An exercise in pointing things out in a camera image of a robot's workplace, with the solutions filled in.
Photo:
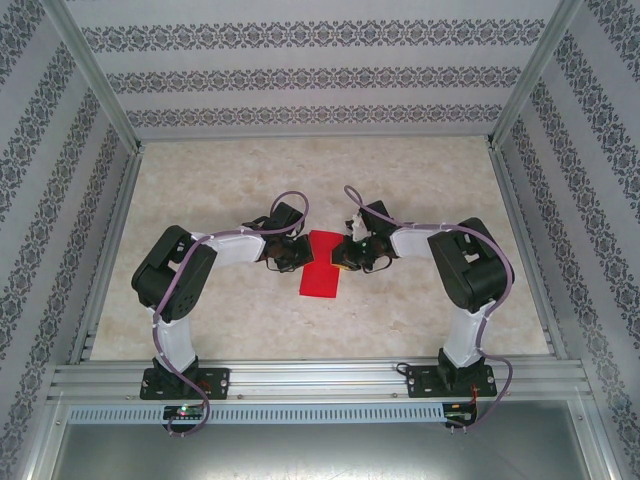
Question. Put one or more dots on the grey metal sheet panel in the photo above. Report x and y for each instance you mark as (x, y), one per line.
(320, 452)

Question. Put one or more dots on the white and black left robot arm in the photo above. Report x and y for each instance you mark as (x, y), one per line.
(235, 250)

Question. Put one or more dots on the red paper sheet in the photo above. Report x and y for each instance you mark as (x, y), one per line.
(320, 282)

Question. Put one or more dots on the short aluminium frame bar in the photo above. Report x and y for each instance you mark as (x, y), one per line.
(602, 445)
(42, 445)

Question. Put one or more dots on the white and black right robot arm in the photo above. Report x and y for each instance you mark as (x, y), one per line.
(415, 243)

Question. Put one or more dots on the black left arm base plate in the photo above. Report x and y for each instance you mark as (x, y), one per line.
(217, 384)

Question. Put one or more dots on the aluminium frame post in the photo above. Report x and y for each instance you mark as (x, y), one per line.
(95, 75)
(537, 75)

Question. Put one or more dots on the aluminium base rail beam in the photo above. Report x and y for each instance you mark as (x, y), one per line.
(320, 380)

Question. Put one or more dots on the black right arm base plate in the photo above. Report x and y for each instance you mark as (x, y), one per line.
(420, 384)

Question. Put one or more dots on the aluminium table side rail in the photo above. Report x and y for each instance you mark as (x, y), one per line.
(110, 252)
(524, 250)

